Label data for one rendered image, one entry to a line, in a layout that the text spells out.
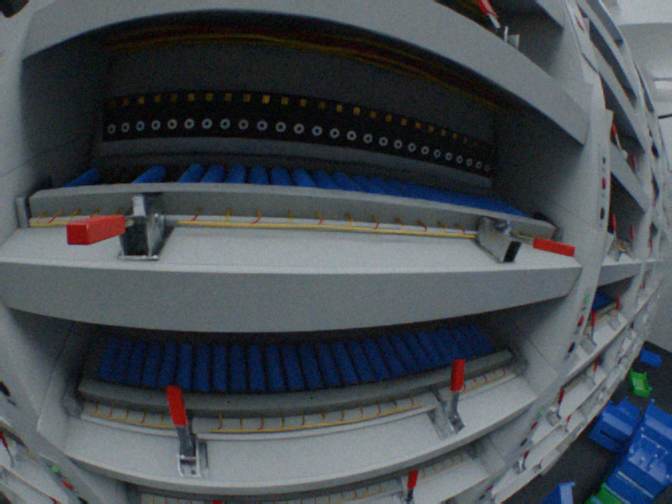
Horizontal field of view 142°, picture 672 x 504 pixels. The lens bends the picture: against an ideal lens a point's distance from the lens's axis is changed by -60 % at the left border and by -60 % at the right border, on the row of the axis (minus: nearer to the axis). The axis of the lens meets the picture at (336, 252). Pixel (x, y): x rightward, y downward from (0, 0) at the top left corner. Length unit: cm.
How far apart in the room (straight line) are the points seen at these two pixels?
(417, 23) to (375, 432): 37
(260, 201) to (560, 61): 46
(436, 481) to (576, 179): 51
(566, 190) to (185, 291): 43
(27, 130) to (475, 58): 39
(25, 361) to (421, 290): 34
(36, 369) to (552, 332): 61
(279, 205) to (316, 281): 6
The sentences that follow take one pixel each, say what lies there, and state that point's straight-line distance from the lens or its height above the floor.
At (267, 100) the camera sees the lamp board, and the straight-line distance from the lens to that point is 32.
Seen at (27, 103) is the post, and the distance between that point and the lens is 30.
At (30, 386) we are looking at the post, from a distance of 31.
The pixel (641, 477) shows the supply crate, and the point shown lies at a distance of 123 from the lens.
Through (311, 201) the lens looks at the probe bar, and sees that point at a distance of 20.
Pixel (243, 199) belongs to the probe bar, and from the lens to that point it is 19.
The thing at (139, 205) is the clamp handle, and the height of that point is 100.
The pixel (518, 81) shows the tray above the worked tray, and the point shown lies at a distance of 29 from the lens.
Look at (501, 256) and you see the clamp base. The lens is 25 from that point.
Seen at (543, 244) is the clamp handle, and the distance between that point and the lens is 23.
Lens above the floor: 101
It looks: 11 degrees down
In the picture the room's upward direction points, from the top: 5 degrees clockwise
